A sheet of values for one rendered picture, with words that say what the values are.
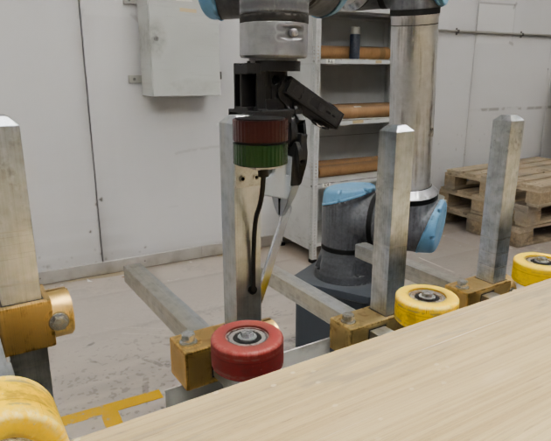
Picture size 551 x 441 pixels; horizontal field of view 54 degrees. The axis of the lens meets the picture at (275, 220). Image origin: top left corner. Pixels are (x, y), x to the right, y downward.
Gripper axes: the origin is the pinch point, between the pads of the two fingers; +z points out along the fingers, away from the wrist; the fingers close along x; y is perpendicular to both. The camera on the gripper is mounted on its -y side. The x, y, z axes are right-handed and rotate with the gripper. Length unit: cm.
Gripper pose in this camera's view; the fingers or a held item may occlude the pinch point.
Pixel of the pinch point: (285, 206)
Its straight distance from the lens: 77.6
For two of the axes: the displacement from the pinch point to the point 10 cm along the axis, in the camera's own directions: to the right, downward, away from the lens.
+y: -8.5, 1.3, -5.1
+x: 5.3, 2.2, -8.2
